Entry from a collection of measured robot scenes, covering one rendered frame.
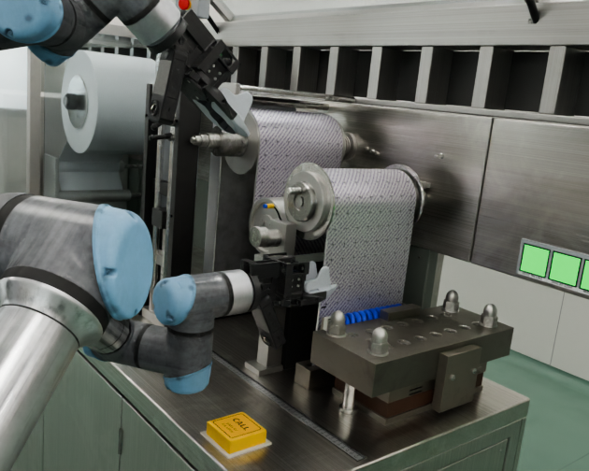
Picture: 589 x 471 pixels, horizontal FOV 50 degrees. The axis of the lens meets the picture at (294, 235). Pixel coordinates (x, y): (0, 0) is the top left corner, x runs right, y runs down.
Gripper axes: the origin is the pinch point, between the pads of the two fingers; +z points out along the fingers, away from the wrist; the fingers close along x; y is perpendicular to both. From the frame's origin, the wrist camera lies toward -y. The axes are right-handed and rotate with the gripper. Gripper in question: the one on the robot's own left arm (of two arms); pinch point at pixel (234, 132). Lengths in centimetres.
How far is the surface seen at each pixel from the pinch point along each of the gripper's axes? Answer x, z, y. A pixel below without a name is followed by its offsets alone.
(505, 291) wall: 115, 279, 108
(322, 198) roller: -5.2, 19.7, 2.5
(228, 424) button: -15.2, 23.6, -38.7
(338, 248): -6.2, 29.3, -1.7
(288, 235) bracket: 1.1, 23.6, -5.1
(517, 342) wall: 101, 298, 86
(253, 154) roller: 19.6, 17.7, 7.2
